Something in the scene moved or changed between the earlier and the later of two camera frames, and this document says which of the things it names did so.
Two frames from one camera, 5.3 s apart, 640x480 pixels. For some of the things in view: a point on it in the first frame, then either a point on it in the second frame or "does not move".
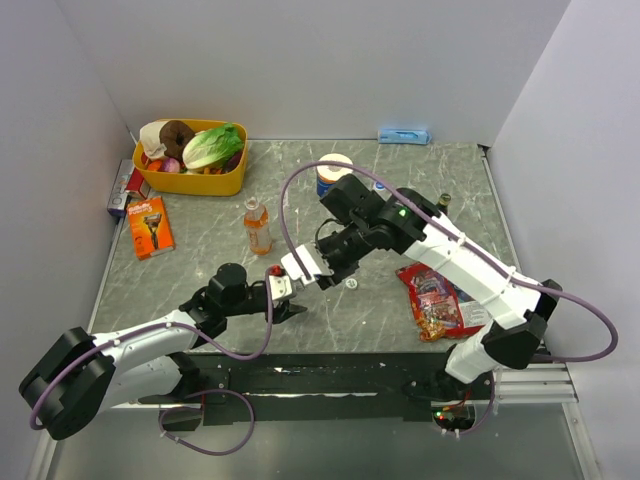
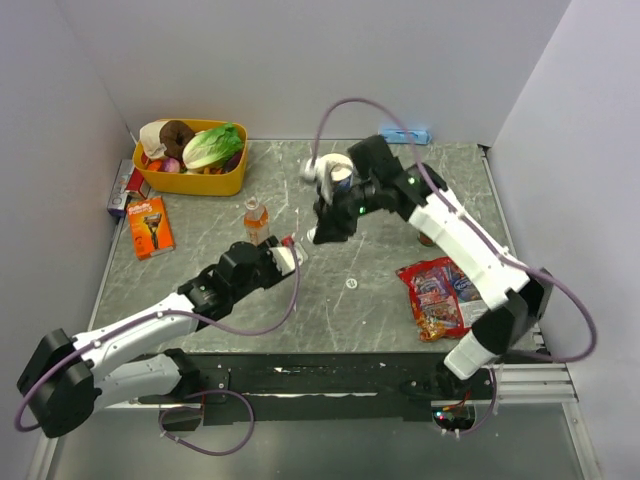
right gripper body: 343,250 → 348,206
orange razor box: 151,229 does not move
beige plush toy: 150,138 does not move
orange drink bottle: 256,222 does not move
